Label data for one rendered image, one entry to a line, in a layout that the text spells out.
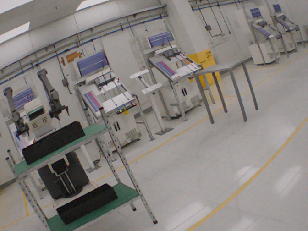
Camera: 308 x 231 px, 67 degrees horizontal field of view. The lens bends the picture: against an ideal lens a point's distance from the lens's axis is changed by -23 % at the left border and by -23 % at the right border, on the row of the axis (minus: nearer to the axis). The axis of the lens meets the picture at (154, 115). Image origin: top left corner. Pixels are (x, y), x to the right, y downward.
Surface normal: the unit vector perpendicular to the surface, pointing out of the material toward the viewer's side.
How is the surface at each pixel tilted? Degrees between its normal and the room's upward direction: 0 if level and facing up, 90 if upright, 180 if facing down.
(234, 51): 90
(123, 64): 90
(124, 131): 90
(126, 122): 90
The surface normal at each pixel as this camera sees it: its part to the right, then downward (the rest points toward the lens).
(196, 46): 0.49, 0.01
